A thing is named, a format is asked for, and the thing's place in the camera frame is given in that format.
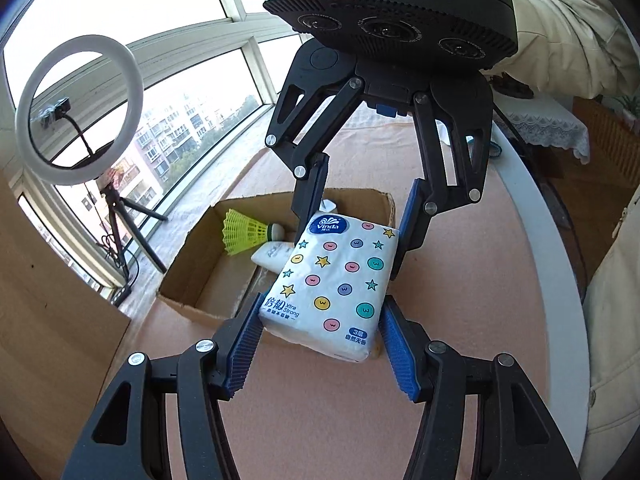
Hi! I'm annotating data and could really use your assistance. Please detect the black tripod cable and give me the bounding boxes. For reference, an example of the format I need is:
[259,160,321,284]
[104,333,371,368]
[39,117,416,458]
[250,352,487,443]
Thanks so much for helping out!
[97,232,141,306]

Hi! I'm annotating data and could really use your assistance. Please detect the dark brown object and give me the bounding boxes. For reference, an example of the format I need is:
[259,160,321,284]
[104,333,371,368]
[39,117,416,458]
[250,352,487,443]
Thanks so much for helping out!
[492,72,536,100]

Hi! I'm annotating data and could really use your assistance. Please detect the white dotted tissue pack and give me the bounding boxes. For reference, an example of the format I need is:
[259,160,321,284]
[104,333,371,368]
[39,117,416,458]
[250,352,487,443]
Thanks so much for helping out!
[258,212,401,363]

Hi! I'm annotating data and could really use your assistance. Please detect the person's right forearm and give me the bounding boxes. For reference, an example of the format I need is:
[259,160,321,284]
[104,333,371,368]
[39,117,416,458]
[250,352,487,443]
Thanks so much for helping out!
[492,0,640,102]

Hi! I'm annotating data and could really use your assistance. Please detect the apartment buildings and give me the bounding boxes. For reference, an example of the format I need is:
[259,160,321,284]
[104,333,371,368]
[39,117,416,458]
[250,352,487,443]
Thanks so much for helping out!
[120,80,262,201]

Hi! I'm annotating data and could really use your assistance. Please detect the yellow shuttlecock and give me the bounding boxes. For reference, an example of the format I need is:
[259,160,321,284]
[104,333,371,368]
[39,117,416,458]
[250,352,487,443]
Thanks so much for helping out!
[222,208,286,257]

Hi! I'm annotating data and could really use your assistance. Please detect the light wooden board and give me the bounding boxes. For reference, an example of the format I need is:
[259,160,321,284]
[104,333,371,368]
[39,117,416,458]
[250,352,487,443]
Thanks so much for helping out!
[0,170,132,441]

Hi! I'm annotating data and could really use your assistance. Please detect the white lace tablecloth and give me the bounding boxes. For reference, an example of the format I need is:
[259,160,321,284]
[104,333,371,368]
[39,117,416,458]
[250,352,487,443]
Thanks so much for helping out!
[492,74,592,165]

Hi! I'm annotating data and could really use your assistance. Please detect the wooden slatted cabinet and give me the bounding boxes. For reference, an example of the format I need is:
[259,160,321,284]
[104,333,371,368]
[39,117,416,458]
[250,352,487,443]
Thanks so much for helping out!
[572,96,640,198]

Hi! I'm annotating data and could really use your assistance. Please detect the white ring light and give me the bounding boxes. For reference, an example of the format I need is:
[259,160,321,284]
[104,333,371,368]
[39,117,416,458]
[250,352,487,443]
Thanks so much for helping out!
[15,34,145,187]

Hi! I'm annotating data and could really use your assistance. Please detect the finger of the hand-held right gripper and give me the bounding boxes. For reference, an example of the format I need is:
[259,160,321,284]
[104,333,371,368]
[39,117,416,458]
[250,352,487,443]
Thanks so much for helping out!
[265,78,365,241]
[389,93,496,282]

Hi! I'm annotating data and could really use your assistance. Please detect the green potted plant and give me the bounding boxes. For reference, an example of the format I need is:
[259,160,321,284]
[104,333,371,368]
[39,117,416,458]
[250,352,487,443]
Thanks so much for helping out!
[612,92,640,121]

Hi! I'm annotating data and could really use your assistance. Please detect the brown cardboard box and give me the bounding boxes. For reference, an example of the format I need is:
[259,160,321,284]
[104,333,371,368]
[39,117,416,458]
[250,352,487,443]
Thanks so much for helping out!
[156,187,397,361]

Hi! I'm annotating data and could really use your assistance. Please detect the white sunscreen tube blue cap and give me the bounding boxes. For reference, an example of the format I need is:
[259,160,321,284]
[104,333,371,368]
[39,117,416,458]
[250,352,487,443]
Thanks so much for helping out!
[250,241,297,274]

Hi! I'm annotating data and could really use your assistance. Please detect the person's cream jacket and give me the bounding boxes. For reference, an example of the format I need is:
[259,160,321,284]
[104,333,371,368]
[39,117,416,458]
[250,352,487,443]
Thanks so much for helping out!
[582,195,640,480]

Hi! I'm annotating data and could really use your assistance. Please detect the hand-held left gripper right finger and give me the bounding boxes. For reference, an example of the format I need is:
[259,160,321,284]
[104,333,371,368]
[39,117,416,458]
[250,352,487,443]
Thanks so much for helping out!
[377,295,583,480]

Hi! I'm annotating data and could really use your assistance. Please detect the white window frame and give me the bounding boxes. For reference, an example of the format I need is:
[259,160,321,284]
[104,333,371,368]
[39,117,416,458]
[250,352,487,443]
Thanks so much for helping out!
[0,0,301,306]

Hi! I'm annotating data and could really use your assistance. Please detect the black tripod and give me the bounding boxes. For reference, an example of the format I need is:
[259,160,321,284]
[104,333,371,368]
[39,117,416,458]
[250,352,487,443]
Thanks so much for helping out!
[82,167,171,307]

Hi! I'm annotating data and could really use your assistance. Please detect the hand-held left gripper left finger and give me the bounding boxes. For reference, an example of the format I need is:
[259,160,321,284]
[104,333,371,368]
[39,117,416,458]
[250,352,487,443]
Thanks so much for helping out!
[62,292,266,480]

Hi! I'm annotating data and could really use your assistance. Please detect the black webcam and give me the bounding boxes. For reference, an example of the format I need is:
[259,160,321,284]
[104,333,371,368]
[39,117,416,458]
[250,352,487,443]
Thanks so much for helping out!
[37,98,98,161]

